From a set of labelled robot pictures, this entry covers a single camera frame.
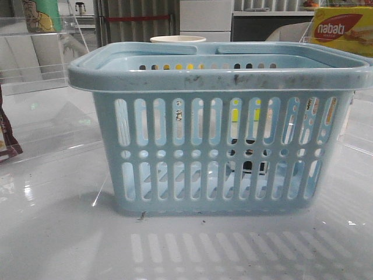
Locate green yellow cartoon can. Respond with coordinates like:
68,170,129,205
22,0,62,33

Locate clear acrylic stand right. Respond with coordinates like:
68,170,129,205
297,22,373,155

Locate clear acrylic display shelf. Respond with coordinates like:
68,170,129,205
1,15,98,165

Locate white paper cup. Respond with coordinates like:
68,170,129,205
150,35,206,43

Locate light blue plastic basket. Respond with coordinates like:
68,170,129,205
68,42,372,214

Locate dark tissue pack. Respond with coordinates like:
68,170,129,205
226,138,271,175

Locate white drawer cabinet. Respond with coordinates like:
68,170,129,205
180,1,234,42

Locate brown snack packet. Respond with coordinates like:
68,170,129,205
1,90,23,162

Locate yellow nabati wafer box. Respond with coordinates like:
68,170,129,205
307,6,372,57

